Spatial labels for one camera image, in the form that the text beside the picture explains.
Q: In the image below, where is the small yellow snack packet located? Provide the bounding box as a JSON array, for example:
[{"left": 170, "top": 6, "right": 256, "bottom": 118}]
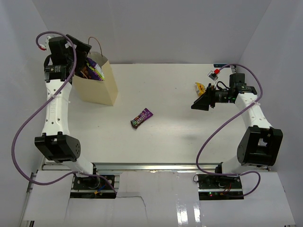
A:
[{"left": 195, "top": 82, "right": 205, "bottom": 96}]

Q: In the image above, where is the large dark blue candy bag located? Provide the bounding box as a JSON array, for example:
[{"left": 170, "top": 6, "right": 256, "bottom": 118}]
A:
[{"left": 80, "top": 57, "right": 105, "bottom": 81}]

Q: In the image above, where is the brown purple M&M's packet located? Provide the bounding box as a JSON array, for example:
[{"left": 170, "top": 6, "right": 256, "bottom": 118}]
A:
[{"left": 130, "top": 108, "right": 153, "bottom": 129}]

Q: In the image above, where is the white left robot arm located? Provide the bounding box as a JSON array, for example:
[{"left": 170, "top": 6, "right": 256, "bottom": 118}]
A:
[{"left": 35, "top": 35, "right": 100, "bottom": 189}]

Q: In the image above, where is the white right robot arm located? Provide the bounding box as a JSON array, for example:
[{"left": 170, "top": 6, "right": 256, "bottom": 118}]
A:
[{"left": 191, "top": 80, "right": 283, "bottom": 189}]

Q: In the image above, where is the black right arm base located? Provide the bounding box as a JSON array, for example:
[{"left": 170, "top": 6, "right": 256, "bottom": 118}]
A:
[{"left": 193, "top": 174, "right": 244, "bottom": 201}]

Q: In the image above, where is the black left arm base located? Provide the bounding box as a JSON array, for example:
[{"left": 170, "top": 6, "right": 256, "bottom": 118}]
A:
[{"left": 70, "top": 176, "right": 116, "bottom": 199}]

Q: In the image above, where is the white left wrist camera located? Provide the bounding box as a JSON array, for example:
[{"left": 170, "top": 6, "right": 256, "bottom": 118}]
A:
[{"left": 39, "top": 35, "right": 54, "bottom": 51}]

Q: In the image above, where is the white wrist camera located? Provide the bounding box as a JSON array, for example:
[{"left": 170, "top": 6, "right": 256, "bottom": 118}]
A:
[
  {"left": 207, "top": 69, "right": 220, "bottom": 85},
  {"left": 39, "top": 35, "right": 54, "bottom": 51}
]

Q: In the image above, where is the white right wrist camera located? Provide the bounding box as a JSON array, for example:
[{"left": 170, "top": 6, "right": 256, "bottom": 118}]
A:
[{"left": 207, "top": 69, "right": 220, "bottom": 85}]

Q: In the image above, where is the cream paper bag with handles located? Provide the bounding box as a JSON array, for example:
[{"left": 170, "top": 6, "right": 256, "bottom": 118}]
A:
[{"left": 72, "top": 50, "right": 118, "bottom": 106}]

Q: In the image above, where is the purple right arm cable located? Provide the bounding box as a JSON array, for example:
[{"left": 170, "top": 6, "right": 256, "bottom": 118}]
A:
[{"left": 196, "top": 63, "right": 263, "bottom": 198}]

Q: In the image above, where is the aluminium front rail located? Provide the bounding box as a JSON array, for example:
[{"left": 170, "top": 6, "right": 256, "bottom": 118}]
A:
[{"left": 42, "top": 163, "right": 268, "bottom": 171}]

